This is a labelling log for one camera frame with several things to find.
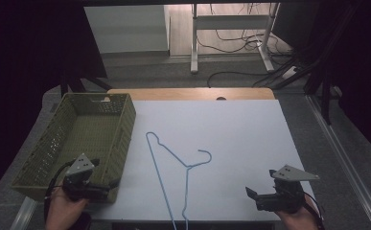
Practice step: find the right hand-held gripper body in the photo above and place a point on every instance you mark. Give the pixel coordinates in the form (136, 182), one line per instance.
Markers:
(285, 196)

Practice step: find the person's right hand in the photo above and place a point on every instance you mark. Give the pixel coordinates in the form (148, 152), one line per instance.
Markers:
(301, 220)

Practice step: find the aluminium floor rail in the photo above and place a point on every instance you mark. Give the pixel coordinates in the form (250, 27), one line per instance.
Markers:
(349, 159)

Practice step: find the person's left hand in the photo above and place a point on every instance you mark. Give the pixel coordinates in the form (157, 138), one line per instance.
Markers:
(63, 212)

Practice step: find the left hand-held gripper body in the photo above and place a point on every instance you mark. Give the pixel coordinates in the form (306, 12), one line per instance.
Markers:
(79, 167)

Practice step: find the black curtain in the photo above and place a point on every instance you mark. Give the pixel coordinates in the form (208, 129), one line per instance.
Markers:
(20, 48)

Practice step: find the white metal desk frame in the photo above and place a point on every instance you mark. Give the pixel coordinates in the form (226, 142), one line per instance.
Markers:
(231, 22)

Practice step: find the white power strip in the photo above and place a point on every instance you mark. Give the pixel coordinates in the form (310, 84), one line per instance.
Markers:
(289, 73)

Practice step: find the white table cover sheet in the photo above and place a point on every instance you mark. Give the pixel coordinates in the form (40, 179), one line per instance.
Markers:
(237, 137)

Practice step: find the black metal stand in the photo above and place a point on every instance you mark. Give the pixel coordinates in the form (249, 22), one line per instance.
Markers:
(326, 99)

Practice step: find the green plastic lattice basket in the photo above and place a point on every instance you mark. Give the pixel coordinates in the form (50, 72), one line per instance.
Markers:
(87, 127)

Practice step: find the white cabinet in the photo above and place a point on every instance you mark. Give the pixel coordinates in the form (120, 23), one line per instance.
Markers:
(125, 28)

